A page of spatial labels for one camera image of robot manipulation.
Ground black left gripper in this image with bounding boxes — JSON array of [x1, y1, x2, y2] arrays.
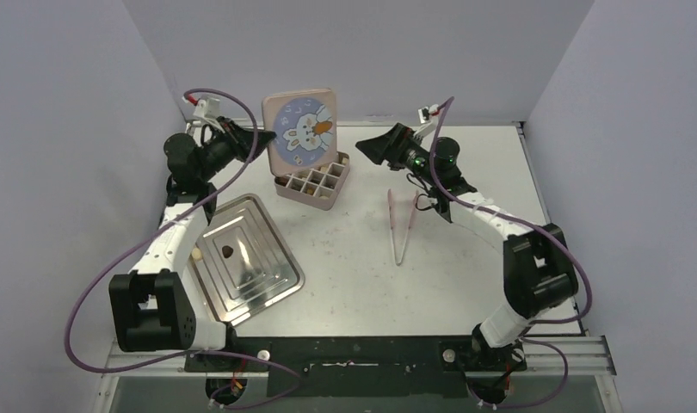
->
[[199, 117, 277, 182]]

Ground pink-tipped metal tweezers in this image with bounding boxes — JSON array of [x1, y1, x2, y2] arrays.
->
[[386, 189, 420, 266]]

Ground small square metal lid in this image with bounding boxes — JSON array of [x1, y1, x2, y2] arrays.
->
[[262, 88, 337, 176]]

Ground pink grid chocolate box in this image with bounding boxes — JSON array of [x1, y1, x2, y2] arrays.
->
[[274, 151, 350, 211]]

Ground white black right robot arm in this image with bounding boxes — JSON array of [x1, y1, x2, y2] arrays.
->
[[355, 123, 579, 368]]

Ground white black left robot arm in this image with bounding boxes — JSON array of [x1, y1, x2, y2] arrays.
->
[[108, 117, 276, 370]]

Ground dark dome chocolate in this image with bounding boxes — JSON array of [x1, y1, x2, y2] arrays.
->
[[221, 245, 234, 258]]

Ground large steel tray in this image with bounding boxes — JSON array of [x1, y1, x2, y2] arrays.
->
[[189, 194, 305, 326]]

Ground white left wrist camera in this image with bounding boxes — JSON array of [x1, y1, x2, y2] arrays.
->
[[182, 95, 221, 124]]

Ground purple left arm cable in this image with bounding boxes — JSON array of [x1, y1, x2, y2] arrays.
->
[[64, 88, 304, 410]]

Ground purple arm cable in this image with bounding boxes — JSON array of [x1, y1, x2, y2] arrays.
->
[[427, 96, 594, 410], [64, 88, 304, 410]]

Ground black mounting base plate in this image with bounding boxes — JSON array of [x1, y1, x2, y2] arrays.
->
[[185, 336, 527, 398]]

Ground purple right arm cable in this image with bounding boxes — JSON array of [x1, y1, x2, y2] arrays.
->
[[427, 96, 594, 410]]

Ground aluminium rail frame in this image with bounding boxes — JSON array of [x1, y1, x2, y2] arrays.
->
[[92, 336, 623, 412]]

